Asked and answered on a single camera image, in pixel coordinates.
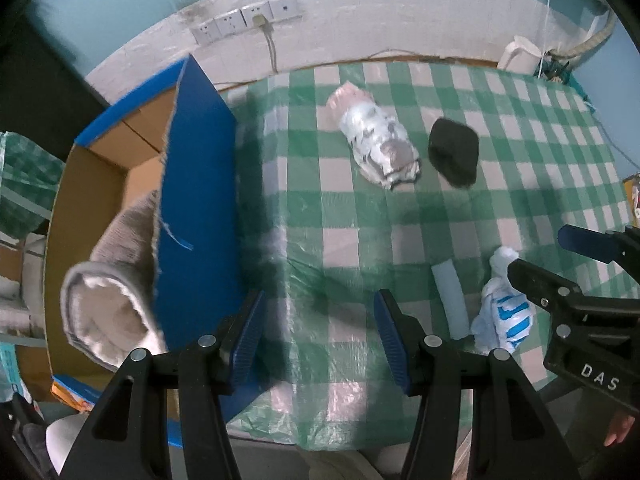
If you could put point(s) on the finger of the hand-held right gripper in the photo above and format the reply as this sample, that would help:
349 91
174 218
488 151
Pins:
540 280
587 244

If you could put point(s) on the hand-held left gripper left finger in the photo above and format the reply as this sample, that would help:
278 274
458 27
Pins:
247 340

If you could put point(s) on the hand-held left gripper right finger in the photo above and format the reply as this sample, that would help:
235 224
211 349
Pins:
392 345

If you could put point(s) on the white blue wrapper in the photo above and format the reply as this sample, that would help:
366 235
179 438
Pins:
500 310

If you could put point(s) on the light blue foam strip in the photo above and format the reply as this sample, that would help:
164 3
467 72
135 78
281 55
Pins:
452 300

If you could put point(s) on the blue cardboard box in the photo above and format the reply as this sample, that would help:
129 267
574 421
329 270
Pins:
200 200

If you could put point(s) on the silver foil plastic package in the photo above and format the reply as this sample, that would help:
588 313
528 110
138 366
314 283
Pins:
375 135

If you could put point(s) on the person's right hand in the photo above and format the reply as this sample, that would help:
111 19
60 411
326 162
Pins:
617 432

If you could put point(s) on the green white checked tablecloth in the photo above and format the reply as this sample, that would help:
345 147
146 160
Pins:
350 220

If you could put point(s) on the orange blue packet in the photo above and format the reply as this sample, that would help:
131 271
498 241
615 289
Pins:
72 391

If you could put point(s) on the white electric kettle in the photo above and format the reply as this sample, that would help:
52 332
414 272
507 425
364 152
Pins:
517 55

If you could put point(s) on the white round object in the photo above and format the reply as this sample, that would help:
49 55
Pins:
65 440

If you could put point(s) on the green checked furniture cover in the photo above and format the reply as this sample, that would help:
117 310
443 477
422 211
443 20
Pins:
25 175

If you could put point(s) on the white wall socket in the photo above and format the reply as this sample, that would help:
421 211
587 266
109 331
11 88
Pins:
250 12
205 34
231 25
285 8

